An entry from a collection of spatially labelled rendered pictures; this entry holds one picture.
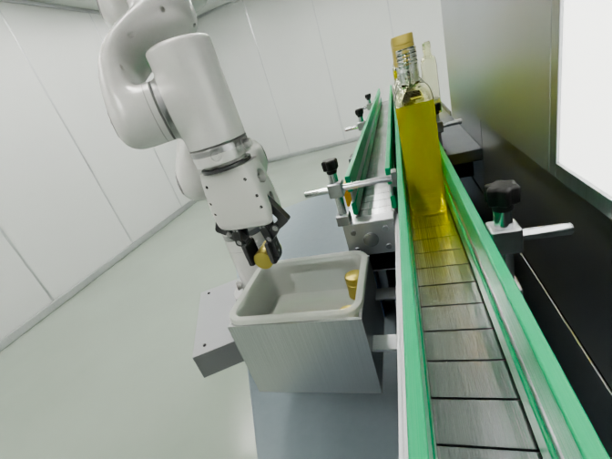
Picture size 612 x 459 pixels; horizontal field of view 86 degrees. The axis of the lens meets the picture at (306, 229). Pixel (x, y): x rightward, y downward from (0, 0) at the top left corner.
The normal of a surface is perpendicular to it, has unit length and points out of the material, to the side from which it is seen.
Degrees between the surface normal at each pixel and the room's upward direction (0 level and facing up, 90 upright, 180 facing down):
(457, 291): 0
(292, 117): 90
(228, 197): 92
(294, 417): 0
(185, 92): 89
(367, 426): 0
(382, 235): 90
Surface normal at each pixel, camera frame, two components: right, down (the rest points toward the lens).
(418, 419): -0.28, -0.87
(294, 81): -0.22, 0.47
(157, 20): 0.63, 0.49
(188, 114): 0.14, 0.43
